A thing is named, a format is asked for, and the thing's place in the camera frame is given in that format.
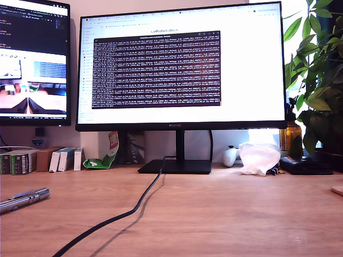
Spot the amber glass pump bottle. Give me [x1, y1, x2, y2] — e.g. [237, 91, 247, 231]
[279, 97, 304, 159]

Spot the thin white cable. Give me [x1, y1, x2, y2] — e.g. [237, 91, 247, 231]
[0, 145, 39, 152]

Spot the metallic laser pointer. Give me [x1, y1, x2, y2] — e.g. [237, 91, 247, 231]
[0, 187, 51, 215]

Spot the thin black monitor cable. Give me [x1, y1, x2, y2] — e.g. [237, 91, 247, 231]
[208, 130, 215, 163]

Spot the black leather pouch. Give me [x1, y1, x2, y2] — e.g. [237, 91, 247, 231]
[279, 155, 334, 176]

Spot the small white and blue box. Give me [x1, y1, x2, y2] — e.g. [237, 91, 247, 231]
[73, 147, 84, 172]
[48, 148, 65, 173]
[57, 147, 76, 172]

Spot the green and white snack bag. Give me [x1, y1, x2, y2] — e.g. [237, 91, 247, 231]
[83, 131, 120, 170]

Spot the crumpled translucent plastic bag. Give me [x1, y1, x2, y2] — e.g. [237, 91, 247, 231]
[238, 142, 282, 177]

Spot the green leafy houseplant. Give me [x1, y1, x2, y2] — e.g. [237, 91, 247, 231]
[283, 0, 343, 156]

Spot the brown cardboard box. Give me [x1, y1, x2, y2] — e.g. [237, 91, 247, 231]
[35, 146, 65, 172]

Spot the large black Huawei monitor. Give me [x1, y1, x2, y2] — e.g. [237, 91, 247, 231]
[75, 1, 288, 175]

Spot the green printed small box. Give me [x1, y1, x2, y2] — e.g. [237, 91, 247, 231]
[9, 152, 38, 176]
[0, 153, 12, 175]

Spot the thick black table cable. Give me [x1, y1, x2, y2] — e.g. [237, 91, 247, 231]
[51, 155, 177, 257]

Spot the white game controller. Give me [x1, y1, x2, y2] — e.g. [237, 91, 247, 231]
[222, 145, 241, 168]

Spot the black monitor with code window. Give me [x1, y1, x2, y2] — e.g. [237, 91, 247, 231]
[0, 0, 72, 127]

